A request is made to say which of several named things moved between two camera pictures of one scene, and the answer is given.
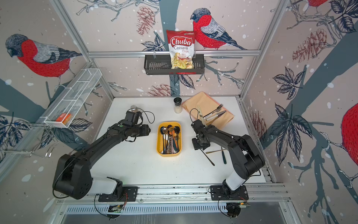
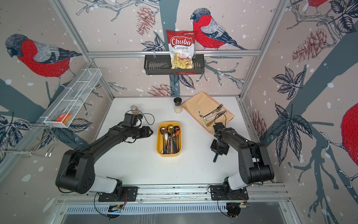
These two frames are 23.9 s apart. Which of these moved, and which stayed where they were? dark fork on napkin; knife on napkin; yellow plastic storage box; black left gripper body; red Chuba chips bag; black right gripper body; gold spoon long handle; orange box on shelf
Moved: gold spoon long handle; black right gripper body
Stayed: red Chuba chips bag; orange box on shelf; black left gripper body; yellow plastic storage box; dark fork on napkin; knife on napkin
